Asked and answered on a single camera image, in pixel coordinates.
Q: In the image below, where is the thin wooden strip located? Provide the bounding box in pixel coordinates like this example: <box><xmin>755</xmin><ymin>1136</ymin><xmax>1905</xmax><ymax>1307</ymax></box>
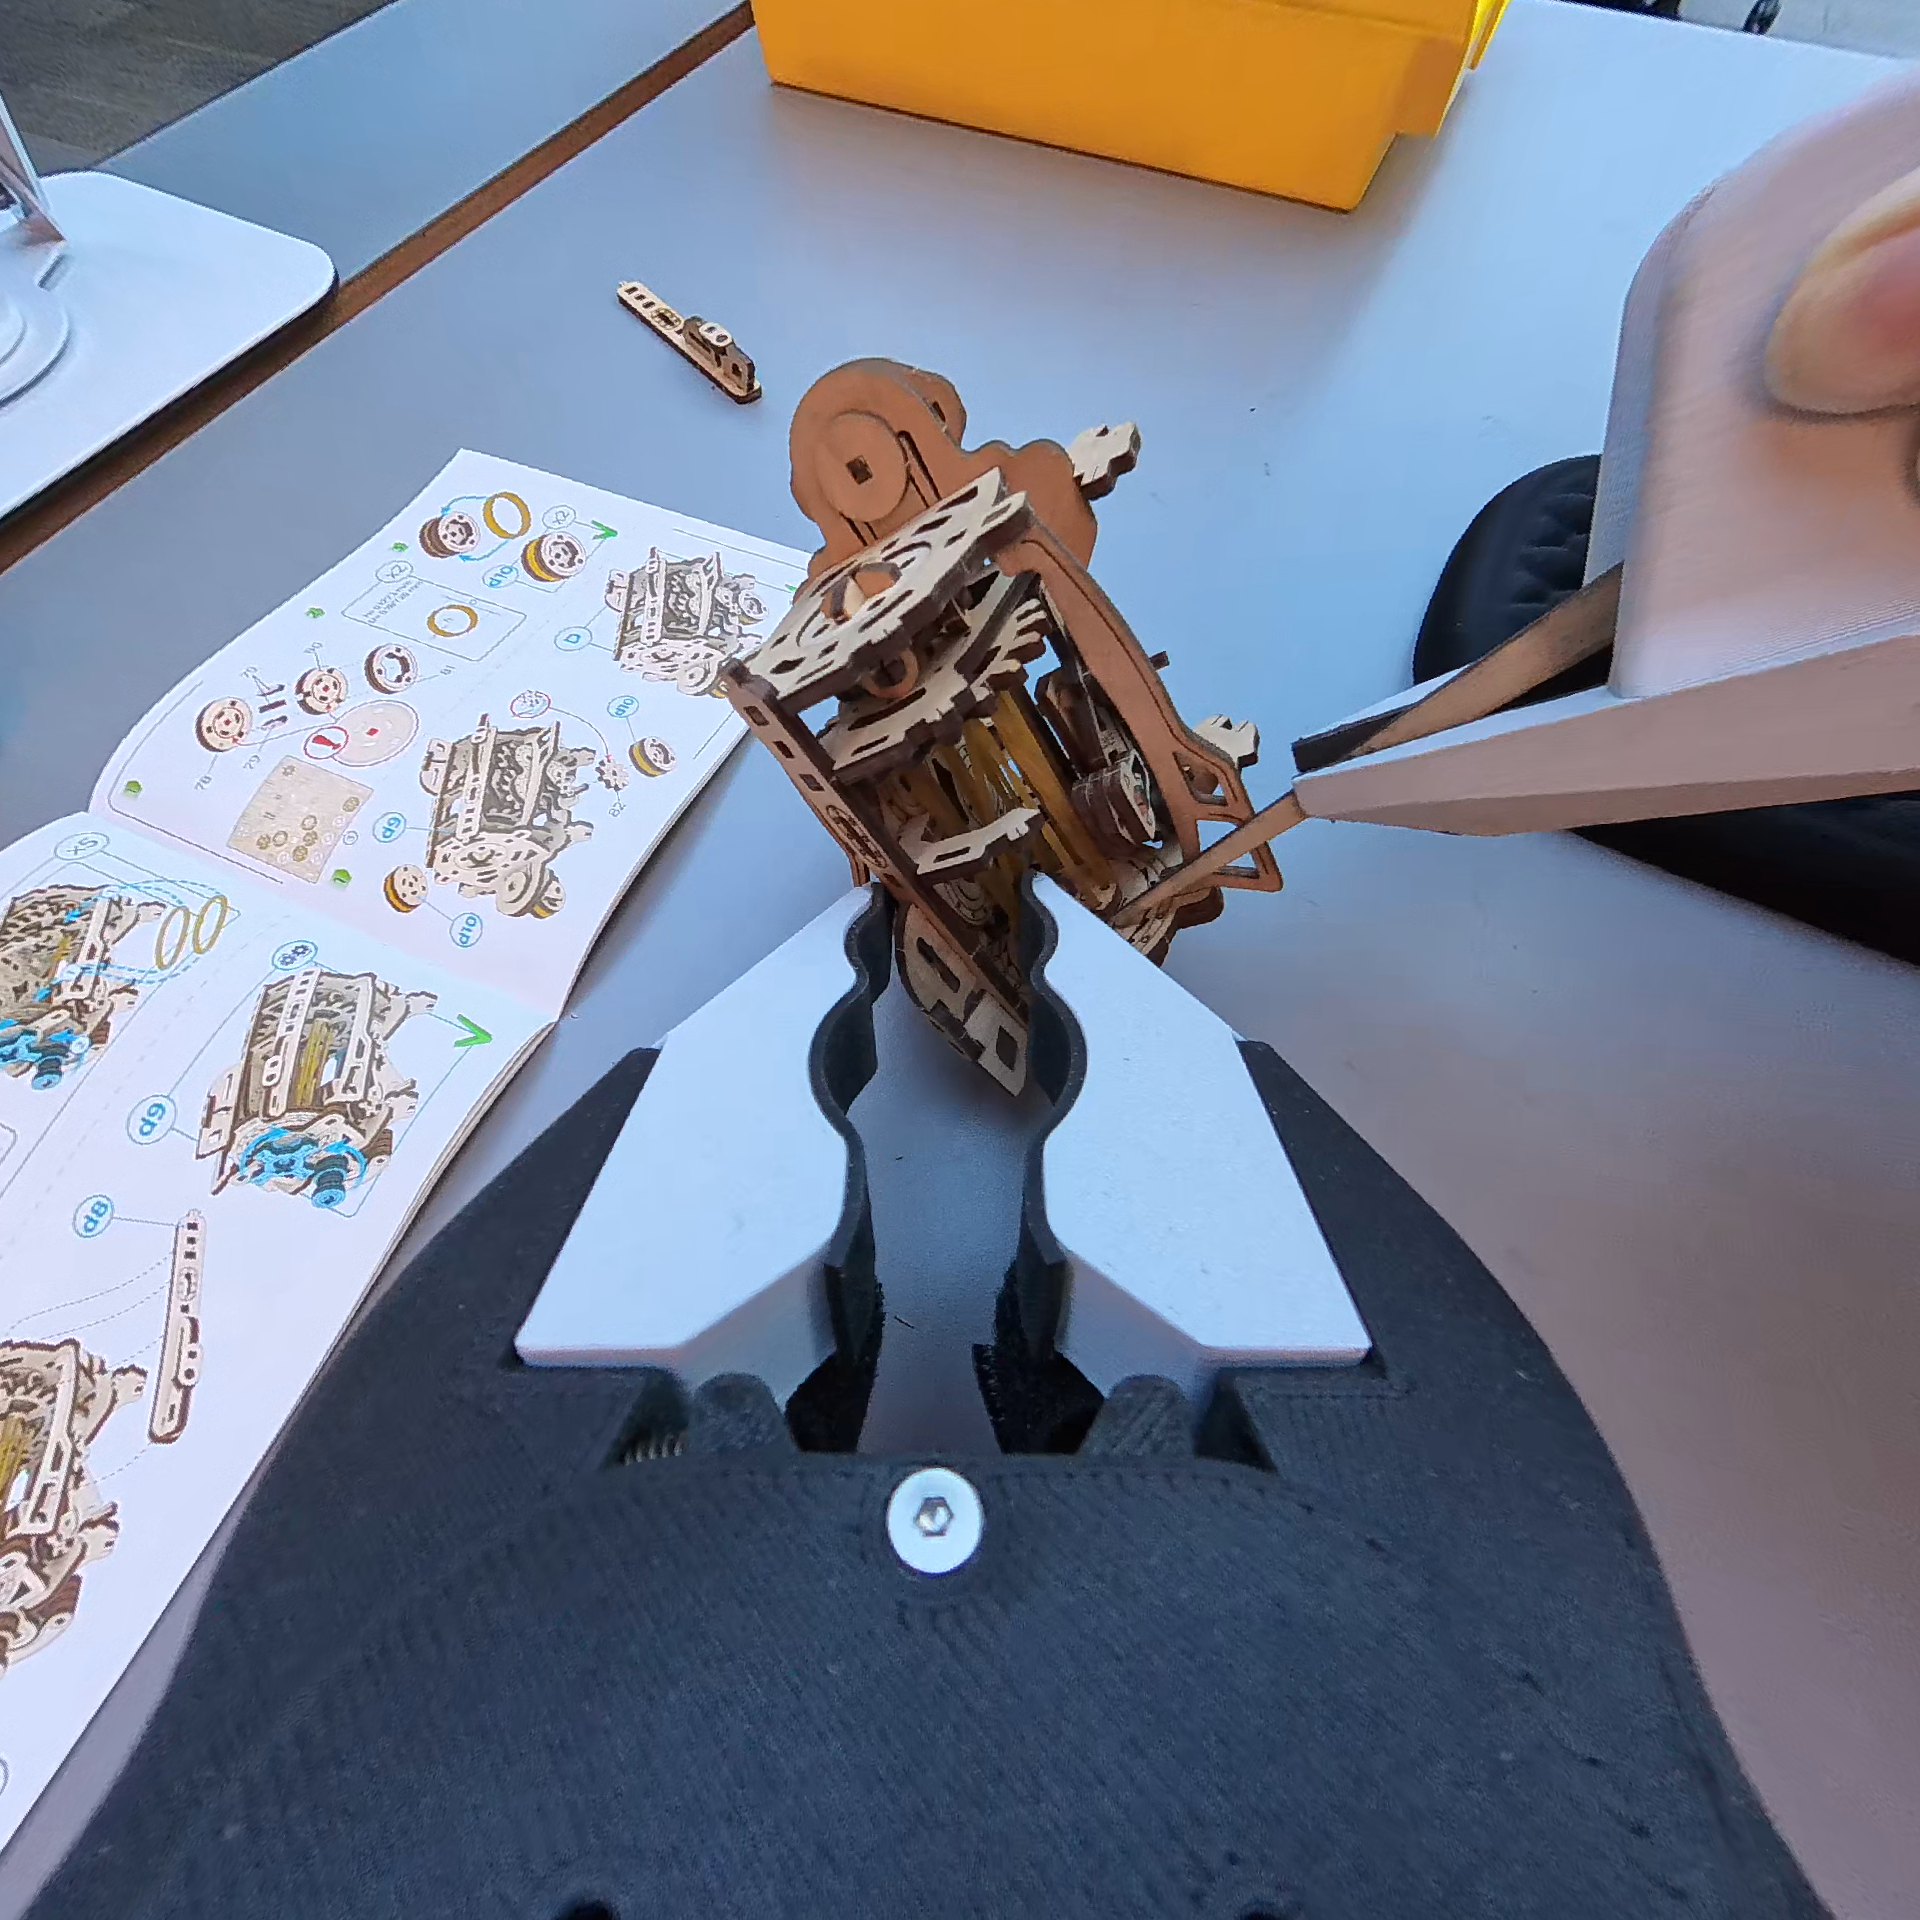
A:
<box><xmin>1117</xmin><ymin>792</ymin><xmax>1307</xmax><ymax>921</ymax></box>

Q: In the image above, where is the wooden mechanical model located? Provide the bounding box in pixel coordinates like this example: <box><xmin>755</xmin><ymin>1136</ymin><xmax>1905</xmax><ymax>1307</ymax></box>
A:
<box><xmin>720</xmin><ymin>356</ymin><xmax>1284</xmax><ymax>1105</ymax></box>

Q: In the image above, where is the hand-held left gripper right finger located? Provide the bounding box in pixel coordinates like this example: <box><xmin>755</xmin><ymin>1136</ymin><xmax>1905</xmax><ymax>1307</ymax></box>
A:
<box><xmin>982</xmin><ymin>874</ymin><xmax>1374</xmax><ymax>1453</ymax></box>

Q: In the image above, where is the black padded wrist rest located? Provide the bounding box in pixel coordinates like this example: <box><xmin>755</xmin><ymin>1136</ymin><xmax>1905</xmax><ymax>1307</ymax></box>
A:
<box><xmin>1414</xmin><ymin>456</ymin><xmax>1920</xmax><ymax>962</ymax></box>

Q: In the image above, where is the model instruction booklet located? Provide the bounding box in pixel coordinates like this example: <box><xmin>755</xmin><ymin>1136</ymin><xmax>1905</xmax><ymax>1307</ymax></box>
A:
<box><xmin>0</xmin><ymin>449</ymin><xmax>811</xmax><ymax>1834</ymax></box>

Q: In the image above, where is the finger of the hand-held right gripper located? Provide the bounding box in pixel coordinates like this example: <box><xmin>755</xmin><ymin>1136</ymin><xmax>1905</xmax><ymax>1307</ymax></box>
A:
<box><xmin>1293</xmin><ymin>569</ymin><xmax>1625</xmax><ymax>772</ymax></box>
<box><xmin>1293</xmin><ymin>631</ymin><xmax>1920</xmax><ymax>840</ymax></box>

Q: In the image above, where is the white monitor stand base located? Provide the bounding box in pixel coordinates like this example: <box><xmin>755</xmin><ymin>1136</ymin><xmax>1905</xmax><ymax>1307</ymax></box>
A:
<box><xmin>0</xmin><ymin>90</ymin><xmax>339</xmax><ymax>520</ymax></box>

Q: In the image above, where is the person's right hand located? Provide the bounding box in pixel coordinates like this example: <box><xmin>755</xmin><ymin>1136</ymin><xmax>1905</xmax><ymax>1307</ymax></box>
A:
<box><xmin>1764</xmin><ymin>187</ymin><xmax>1920</xmax><ymax>501</ymax></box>

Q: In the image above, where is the yellow plastic bin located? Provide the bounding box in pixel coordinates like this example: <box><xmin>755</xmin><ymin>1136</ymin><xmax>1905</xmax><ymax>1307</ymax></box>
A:
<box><xmin>749</xmin><ymin>0</ymin><xmax>1509</xmax><ymax>212</ymax></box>

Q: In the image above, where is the small slotted wooden part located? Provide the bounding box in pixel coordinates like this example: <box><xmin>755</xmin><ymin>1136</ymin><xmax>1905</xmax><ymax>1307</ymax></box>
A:
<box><xmin>616</xmin><ymin>280</ymin><xmax>761</xmax><ymax>408</ymax></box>

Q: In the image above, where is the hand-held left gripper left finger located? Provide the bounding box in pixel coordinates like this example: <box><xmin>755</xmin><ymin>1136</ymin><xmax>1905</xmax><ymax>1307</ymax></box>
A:
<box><xmin>514</xmin><ymin>882</ymin><xmax>893</xmax><ymax>1453</ymax></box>

